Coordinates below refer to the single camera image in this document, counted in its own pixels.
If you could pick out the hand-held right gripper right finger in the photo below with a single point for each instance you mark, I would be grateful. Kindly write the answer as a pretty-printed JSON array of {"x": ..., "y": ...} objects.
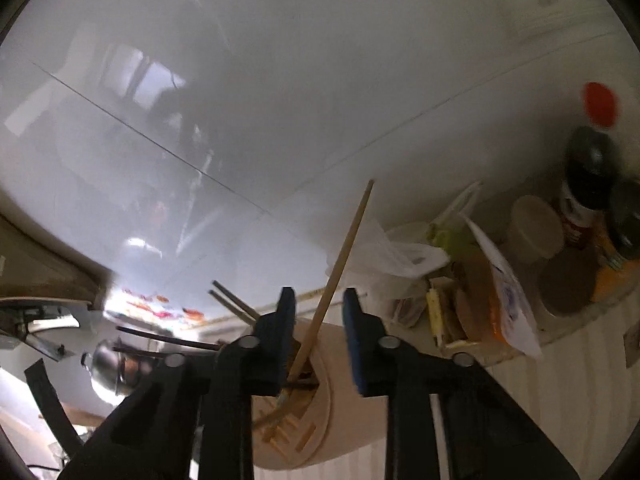
[{"x": 357, "y": 345}]

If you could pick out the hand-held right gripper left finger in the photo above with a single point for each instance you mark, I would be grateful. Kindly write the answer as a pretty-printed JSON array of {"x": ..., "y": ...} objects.
[{"x": 285, "y": 332}]

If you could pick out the dark brown chopstick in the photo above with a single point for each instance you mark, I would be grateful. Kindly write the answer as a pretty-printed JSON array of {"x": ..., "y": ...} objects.
[
  {"x": 232, "y": 307},
  {"x": 240, "y": 302}
]

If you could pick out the white cylindrical utensil holder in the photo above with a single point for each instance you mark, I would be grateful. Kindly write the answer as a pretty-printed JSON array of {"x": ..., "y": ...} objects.
[{"x": 345, "y": 425}]

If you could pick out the light wooden chopstick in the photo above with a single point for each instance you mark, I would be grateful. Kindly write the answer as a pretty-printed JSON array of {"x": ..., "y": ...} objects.
[
  {"x": 340, "y": 265},
  {"x": 270, "y": 416}
]

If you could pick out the black chopstick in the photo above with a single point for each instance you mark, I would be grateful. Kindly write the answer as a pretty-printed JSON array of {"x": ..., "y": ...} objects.
[
  {"x": 170, "y": 339},
  {"x": 137, "y": 351}
]

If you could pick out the yellow packets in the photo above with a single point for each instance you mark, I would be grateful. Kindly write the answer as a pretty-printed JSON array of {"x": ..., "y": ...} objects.
[{"x": 440, "y": 310}]

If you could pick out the clear plastic bag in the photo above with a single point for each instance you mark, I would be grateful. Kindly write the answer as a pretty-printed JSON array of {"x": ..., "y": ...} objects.
[{"x": 390, "y": 255}]

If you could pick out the green packet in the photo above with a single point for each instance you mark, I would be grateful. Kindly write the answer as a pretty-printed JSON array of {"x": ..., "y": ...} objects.
[{"x": 445, "y": 237}]

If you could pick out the white paper bag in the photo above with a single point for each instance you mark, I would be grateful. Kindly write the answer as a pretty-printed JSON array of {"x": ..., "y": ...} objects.
[{"x": 510, "y": 295}]

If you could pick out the striped counter mat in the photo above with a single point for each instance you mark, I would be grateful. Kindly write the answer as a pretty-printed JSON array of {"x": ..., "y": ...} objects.
[{"x": 550, "y": 410}]

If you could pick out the white paper cup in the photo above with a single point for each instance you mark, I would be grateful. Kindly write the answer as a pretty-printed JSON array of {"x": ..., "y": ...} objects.
[{"x": 535, "y": 230}]

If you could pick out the brown lid jar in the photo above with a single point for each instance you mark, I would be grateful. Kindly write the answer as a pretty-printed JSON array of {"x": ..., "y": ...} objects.
[{"x": 570, "y": 280}]

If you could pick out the red cap sauce bottle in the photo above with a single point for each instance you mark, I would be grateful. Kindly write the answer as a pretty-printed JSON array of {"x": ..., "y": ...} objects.
[{"x": 590, "y": 175}]

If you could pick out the colourful wall stickers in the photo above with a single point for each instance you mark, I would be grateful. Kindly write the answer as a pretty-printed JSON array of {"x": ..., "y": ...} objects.
[{"x": 160, "y": 307}]

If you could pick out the brown wall cabinet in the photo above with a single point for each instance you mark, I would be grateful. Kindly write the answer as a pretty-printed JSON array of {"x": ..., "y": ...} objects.
[{"x": 45, "y": 260}]

